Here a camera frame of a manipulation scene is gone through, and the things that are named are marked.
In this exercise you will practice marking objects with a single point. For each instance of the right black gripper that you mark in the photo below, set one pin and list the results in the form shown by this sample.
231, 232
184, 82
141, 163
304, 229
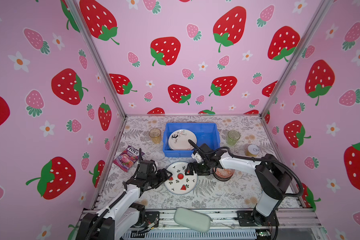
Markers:
194, 169

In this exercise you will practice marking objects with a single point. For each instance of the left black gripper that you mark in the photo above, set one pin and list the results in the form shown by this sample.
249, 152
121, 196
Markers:
163, 176

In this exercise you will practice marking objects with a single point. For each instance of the cream floral plate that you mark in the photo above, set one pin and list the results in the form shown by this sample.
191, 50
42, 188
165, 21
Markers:
179, 140

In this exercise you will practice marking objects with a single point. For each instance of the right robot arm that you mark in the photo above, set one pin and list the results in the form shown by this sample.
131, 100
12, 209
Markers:
277, 180

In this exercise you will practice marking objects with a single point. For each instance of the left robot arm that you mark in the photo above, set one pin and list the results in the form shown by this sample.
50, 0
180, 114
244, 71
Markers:
111, 222

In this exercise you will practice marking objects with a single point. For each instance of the blue plastic bin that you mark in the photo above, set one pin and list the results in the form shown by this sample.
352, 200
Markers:
206, 133

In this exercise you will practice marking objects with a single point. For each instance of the dark bottom bowl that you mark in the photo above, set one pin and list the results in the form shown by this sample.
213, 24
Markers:
225, 179

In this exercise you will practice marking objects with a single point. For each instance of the red patterned bowl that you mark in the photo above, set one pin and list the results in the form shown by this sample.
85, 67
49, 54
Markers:
223, 172

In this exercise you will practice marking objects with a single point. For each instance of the purple snack packet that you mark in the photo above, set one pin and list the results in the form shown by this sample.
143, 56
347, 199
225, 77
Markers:
127, 158

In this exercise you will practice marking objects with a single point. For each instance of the amber glass cup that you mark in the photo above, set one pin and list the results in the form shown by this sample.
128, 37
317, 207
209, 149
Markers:
156, 135

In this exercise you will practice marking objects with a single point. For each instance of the grey-green pouch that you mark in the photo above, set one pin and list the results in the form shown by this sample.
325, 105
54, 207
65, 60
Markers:
192, 220

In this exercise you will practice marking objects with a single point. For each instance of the green glass cup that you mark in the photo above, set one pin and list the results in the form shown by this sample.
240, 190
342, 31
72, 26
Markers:
233, 137

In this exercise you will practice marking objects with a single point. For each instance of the yellow can white lid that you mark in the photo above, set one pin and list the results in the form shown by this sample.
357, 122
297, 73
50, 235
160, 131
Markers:
252, 150

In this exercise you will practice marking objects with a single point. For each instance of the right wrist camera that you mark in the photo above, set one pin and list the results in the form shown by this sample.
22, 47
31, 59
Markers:
197, 157

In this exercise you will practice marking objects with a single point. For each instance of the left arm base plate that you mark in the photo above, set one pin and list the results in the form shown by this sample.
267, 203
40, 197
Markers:
147, 218

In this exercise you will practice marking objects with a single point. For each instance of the aluminium front rail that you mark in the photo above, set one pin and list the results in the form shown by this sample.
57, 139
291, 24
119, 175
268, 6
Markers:
227, 219

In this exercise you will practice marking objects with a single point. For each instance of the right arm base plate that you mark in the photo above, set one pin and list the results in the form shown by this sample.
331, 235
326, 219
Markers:
255, 219

